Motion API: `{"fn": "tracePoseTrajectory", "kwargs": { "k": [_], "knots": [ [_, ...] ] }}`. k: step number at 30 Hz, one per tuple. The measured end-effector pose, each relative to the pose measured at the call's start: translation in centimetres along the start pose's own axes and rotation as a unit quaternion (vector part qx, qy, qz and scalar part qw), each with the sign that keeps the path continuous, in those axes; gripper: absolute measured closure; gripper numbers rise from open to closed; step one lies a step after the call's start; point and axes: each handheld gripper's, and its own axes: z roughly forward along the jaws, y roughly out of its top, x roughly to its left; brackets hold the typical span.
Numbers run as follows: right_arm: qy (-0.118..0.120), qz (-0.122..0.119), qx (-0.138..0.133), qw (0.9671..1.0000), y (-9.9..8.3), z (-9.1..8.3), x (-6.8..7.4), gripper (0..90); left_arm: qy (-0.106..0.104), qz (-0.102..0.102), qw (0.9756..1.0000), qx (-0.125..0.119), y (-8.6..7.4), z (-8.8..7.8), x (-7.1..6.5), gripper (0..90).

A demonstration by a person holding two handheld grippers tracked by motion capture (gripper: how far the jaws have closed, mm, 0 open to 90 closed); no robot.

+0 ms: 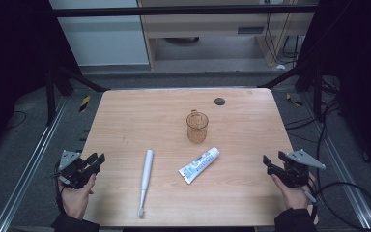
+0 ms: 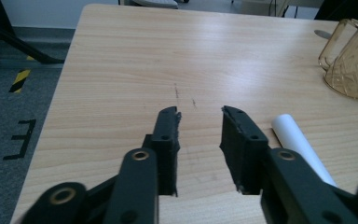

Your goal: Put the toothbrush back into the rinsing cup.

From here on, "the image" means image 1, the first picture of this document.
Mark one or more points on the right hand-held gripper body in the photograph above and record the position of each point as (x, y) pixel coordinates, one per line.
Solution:
(296, 174)

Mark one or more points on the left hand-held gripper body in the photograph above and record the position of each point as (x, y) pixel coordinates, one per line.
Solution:
(72, 172)

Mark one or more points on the white electric toothbrush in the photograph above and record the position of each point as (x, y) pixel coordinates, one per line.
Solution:
(146, 174)

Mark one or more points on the amber transparent cup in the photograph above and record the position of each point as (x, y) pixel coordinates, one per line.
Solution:
(197, 130)

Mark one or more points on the person's right hand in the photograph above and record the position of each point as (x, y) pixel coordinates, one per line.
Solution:
(294, 198)

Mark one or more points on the person's left hand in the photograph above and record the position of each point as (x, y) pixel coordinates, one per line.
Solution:
(75, 199)

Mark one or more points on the black yellow floor tape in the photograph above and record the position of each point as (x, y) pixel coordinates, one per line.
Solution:
(84, 103)
(293, 100)

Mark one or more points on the black metal stand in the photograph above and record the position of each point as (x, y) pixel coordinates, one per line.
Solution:
(50, 96)
(317, 93)

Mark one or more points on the white blue toothpaste tube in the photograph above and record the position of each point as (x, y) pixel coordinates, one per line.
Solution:
(199, 164)

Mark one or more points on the dark round table grommet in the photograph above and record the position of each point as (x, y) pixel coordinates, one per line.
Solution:
(219, 101)

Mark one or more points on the small white floor object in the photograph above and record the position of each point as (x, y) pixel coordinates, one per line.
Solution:
(280, 66)

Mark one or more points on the dark curtain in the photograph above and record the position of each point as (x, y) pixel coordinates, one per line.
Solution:
(13, 48)
(360, 64)

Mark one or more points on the white cabinet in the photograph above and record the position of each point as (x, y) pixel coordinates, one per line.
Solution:
(103, 38)

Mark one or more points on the light wooden desk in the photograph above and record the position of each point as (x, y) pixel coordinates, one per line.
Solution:
(206, 24)

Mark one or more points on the aluminium floor rail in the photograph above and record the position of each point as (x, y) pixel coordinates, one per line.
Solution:
(29, 164)
(341, 161)

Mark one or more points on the black horizontal frame bar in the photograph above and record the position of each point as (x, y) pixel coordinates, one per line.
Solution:
(174, 11)

